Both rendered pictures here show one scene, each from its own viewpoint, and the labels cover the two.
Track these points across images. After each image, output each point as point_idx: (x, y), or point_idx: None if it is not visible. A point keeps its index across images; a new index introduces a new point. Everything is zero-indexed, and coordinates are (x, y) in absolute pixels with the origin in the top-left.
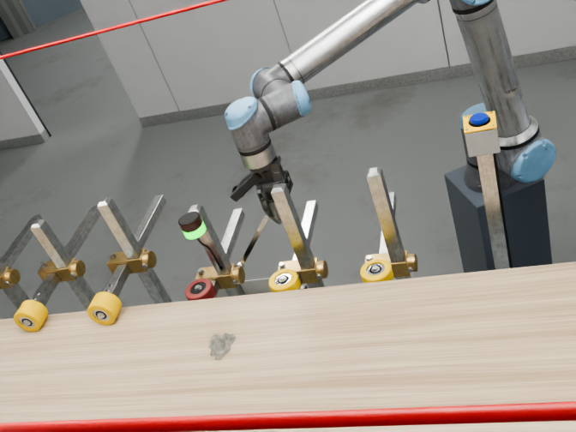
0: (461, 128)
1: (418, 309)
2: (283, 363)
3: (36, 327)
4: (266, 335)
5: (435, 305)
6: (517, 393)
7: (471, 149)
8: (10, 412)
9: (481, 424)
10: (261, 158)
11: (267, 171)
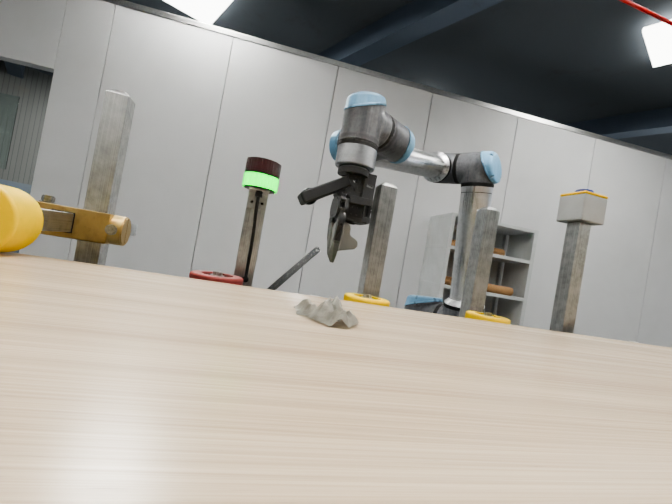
0: (410, 303)
1: (606, 346)
2: (512, 354)
3: None
4: (413, 325)
5: (619, 347)
6: None
7: (586, 211)
8: None
9: None
10: (371, 155)
11: (359, 182)
